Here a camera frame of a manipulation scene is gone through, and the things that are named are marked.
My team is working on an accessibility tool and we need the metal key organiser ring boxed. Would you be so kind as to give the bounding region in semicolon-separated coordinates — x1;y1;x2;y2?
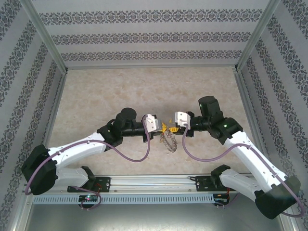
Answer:
158;131;179;154

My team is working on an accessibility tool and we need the grey metal panel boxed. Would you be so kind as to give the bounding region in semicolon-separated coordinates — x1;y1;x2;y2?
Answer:
24;203;293;231

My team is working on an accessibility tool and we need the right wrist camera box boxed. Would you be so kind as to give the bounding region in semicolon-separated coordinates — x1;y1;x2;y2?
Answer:
174;111;192;128

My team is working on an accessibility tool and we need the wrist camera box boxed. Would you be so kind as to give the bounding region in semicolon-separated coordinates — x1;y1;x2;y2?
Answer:
174;111;192;128
143;113;163;133

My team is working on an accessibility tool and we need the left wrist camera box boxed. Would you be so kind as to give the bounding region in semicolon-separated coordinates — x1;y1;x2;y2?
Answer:
143;113;163;133

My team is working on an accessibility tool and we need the aluminium side rail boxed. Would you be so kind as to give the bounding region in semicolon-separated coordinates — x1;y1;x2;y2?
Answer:
234;69;275;175
32;71;69;178

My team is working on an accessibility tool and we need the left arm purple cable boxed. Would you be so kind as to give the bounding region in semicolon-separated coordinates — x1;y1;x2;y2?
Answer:
24;115;152;210

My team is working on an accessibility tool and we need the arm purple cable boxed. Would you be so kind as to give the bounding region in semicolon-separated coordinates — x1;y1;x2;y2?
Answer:
24;115;152;210
181;124;306;218

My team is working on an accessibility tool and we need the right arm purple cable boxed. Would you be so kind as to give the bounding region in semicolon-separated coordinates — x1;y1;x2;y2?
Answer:
181;124;306;218

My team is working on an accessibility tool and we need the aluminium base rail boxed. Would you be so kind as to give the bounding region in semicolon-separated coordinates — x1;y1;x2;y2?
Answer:
23;175;286;193

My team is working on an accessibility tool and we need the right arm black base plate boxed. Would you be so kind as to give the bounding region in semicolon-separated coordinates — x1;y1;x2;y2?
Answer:
196;176;241;193

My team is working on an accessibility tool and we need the grey slotted cable duct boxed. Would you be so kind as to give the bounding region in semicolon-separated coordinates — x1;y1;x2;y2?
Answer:
32;194;215;205

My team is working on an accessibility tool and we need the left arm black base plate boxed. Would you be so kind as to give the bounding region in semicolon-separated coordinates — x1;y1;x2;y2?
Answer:
67;177;112;193

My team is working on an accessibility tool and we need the aluminium frame post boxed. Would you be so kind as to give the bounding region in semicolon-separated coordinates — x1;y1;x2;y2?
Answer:
20;0;68;73
235;0;282;73

